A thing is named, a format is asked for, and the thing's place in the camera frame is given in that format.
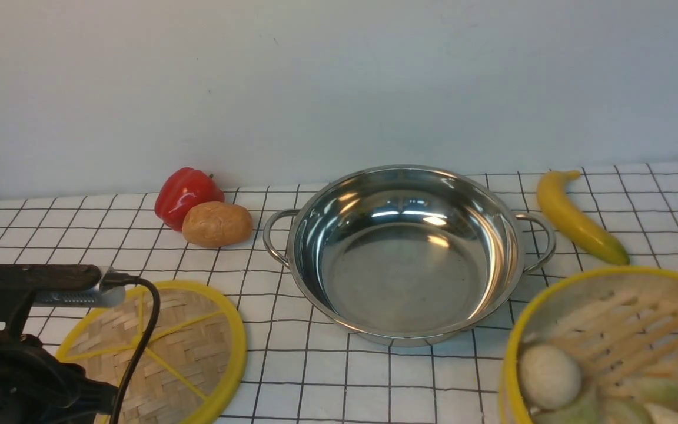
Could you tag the yellow banana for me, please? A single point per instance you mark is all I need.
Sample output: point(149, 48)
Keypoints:
point(574, 224)

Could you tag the yellow bamboo steamer basket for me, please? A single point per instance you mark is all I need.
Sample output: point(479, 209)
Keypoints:
point(617, 324)

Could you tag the white checkered tablecloth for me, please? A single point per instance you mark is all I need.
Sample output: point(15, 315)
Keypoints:
point(302, 368)

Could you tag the red bell pepper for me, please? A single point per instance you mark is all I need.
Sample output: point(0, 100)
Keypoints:
point(186, 188)

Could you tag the white round bun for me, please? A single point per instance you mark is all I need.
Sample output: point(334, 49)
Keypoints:
point(549, 377)

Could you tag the stainless steel pot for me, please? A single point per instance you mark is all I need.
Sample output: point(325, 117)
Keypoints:
point(407, 255)

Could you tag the brown potato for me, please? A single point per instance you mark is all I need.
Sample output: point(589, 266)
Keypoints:
point(216, 224)

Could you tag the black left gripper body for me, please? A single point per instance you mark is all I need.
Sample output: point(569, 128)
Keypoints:
point(37, 388)

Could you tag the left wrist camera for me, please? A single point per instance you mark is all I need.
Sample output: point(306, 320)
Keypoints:
point(23, 286)

